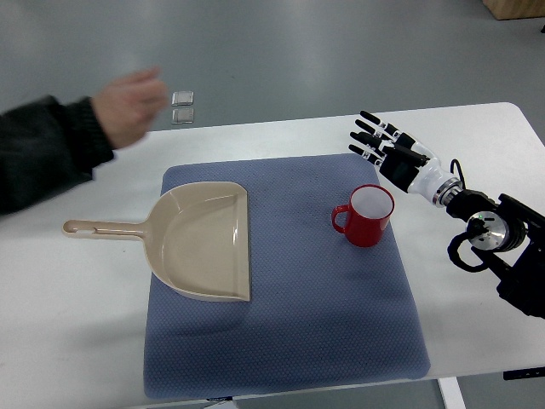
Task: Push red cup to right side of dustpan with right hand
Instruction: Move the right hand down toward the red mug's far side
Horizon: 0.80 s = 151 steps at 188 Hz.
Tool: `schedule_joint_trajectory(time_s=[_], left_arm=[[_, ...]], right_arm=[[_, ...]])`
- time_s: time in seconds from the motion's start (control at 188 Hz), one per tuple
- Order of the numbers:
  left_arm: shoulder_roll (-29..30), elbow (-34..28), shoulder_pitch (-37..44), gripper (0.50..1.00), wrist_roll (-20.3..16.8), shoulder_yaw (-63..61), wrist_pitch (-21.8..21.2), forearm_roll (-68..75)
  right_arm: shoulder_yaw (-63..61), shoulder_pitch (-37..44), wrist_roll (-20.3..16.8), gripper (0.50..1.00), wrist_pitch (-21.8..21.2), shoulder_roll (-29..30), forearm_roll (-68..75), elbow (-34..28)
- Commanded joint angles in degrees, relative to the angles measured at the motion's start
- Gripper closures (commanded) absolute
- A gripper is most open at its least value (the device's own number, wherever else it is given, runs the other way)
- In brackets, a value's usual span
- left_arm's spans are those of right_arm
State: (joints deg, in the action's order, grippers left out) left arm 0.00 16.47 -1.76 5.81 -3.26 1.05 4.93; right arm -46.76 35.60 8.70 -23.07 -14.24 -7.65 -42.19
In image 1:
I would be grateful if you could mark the person's bare hand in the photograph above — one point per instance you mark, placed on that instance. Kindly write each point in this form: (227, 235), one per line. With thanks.
(127, 106)

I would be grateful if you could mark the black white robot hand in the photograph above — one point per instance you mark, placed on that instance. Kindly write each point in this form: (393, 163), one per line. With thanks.
(404, 161)

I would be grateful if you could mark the red cup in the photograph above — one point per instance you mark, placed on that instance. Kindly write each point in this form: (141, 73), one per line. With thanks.
(363, 220)

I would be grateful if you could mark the dark sleeved forearm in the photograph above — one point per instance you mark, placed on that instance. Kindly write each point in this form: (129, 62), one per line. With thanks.
(46, 149)

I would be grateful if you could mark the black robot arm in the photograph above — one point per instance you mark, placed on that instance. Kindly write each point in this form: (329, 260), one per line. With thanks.
(507, 238)

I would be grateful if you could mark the beige plastic dustpan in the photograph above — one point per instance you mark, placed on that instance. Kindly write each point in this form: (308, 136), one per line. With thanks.
(196, 239)

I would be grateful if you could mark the lower metal floor plate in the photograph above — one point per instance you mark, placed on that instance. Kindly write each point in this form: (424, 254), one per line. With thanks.
(183, 115)

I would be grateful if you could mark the metal floor plate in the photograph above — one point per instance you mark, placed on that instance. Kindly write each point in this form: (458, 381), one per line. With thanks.
(182, 98)
(183, 115)

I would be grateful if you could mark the upper metal floor plate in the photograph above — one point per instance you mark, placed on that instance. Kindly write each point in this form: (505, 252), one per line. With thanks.
(182, 98)

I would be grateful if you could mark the blue fabric mat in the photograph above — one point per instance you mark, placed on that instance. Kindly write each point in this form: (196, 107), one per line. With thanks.
(323, 312)

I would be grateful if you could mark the wooden box corner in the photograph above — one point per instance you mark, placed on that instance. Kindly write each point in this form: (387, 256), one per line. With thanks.
(515, 9)

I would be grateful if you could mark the white table leg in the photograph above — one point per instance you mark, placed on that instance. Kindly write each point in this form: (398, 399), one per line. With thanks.
(451, 393)

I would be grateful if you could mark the black table control panel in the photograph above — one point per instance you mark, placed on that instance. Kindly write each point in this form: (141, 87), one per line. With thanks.
(523, 374)

